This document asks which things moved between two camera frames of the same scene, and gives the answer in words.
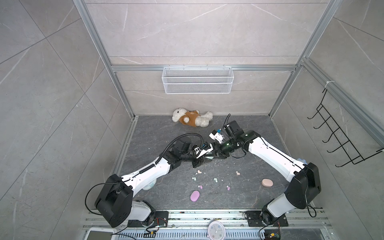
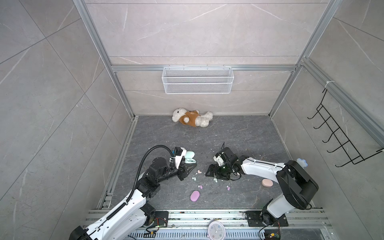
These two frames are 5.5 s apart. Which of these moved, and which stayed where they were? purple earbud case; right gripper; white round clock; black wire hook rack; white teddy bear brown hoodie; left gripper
Moved: right gripper; left gripper
Stayed: white round clock; white teddy bear brown hoodie; purple earbud case; black wire hook rack
